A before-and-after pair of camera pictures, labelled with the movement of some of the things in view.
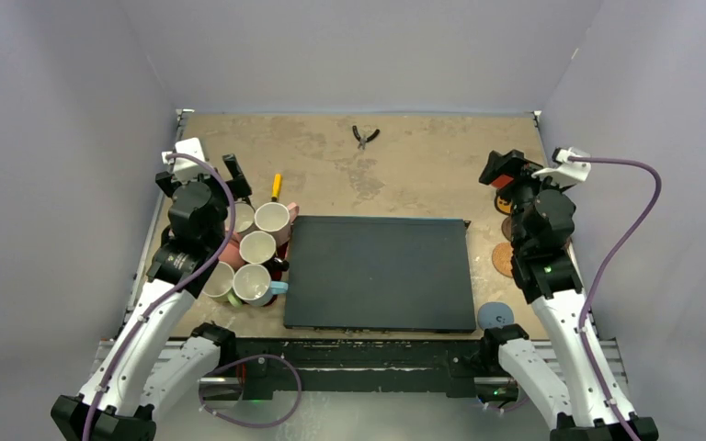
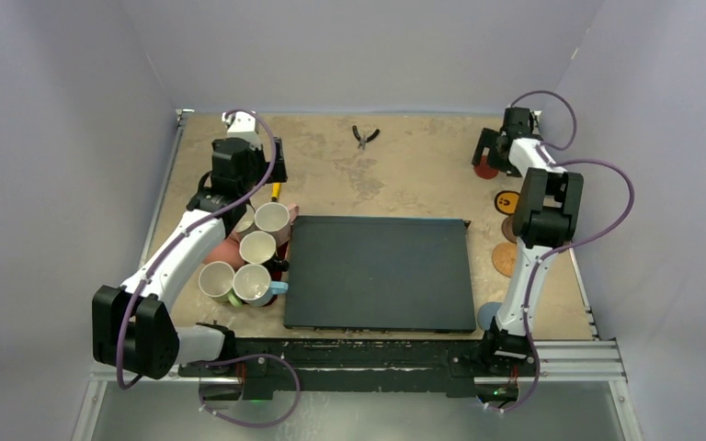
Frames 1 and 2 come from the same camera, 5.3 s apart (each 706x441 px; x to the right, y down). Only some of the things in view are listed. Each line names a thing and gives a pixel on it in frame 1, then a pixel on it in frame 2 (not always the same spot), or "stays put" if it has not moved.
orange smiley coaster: x=504 y=206 stays put
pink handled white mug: x=277 y=219 stays put
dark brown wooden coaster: x=506 y=228 stays put
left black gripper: x=236 y=183 to x=278 y=175
